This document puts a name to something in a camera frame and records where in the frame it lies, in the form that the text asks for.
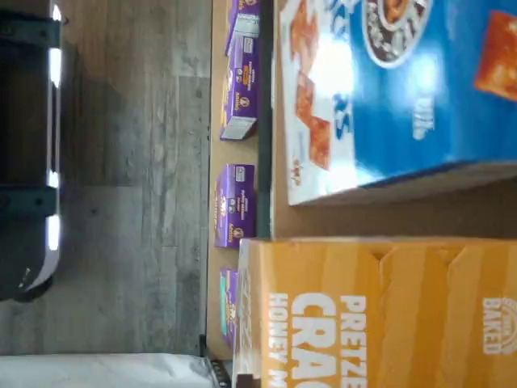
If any black rounded robot base table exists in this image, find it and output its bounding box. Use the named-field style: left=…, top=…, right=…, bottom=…
left=0, top=0, right=65, bottom=303

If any purple Annie's box maroon label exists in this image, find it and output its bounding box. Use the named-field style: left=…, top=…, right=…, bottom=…
left=213, top=163, right=256, bottom=250

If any purple Annie's box orange label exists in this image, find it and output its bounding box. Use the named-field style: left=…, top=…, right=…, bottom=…
left=225, top=0, right=262, bottom=57
left=219, top=52, right=259, bottom=141

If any purple Annie's box teal label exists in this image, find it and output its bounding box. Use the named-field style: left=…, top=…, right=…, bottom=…
left=219, top=266, right=243, bottom=351

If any blue white pretzel cracker box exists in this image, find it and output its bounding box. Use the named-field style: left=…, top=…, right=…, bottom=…
left=278, top=0, right=517, bottom=207

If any yellow white pretzel cracker box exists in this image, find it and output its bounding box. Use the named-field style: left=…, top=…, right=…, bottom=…
left=236, top=236, right=517, bottom=388

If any dark green aluminium bar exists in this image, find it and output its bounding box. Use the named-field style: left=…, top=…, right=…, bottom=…
left=0, top=10, right=61, bottom=45
left=0, top=183, right=61, bottom=215

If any white fabric curtain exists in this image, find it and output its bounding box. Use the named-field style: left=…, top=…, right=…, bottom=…
left=0, top=352, right=217, bottom=388

